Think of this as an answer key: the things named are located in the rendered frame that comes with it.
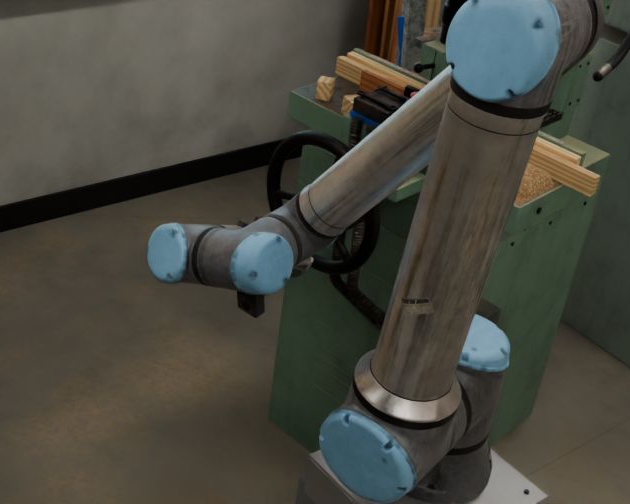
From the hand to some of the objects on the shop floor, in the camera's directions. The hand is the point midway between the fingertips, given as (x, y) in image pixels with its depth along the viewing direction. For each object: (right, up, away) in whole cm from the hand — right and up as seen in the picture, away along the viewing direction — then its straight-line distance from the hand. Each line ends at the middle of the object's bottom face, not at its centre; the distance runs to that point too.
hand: (305, 262), depth 186 cm
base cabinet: (+24, -42, +89) cm, 101 cm away
